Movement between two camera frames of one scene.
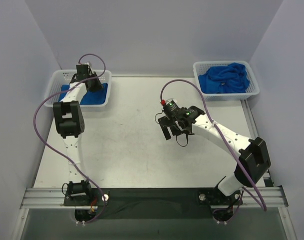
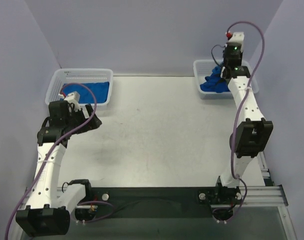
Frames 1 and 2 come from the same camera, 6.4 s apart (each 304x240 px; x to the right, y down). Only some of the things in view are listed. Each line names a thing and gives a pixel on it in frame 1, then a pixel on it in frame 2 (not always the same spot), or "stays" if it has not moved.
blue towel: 96,97 stays
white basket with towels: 224,80 stays
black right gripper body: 168,122 to 232,58
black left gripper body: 82,69 to 83,116
